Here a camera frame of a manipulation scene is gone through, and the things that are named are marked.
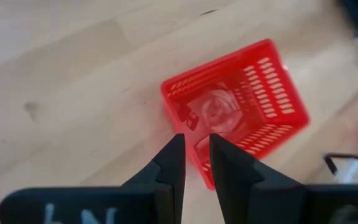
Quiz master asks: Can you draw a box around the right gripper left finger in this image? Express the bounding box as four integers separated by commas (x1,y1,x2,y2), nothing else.
0,133,186,224

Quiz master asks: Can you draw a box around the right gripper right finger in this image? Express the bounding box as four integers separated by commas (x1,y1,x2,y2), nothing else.
209,133,358,224

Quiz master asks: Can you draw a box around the red plastic basket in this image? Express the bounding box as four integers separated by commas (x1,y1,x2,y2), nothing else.
159,38,311,191

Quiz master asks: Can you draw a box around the black metal frame shelf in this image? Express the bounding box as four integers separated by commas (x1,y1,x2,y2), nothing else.
323,152,358,184

